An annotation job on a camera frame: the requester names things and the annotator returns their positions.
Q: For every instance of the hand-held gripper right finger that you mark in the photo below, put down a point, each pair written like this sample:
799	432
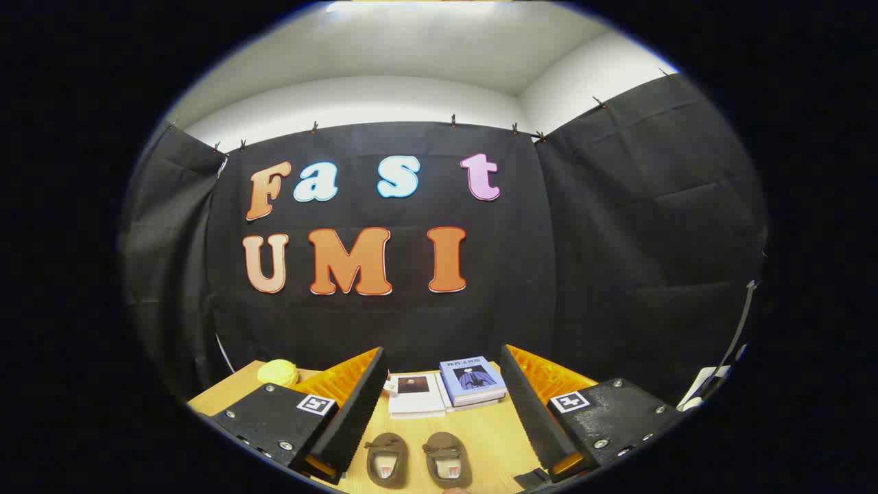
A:
531	412

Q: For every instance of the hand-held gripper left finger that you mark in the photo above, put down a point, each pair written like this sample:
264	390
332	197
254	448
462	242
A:
357	412

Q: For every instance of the brown fuzzy shoe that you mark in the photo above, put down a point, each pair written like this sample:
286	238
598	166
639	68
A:
447	460
387	461

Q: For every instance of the dark-edged white book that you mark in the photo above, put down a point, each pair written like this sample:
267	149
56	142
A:
480	405

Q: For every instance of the white book with dark photo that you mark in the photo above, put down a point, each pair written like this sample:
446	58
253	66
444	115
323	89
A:
416	406

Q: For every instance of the dark grey table edge block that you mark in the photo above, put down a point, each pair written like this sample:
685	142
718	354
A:
531	478

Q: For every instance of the blue cover book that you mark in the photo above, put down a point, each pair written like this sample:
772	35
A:
473	377

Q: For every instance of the yellow round plush toy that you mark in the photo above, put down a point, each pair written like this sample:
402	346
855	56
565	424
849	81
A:
278	372

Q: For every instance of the ceiling light panel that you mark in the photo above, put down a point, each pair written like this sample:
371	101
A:
411	5

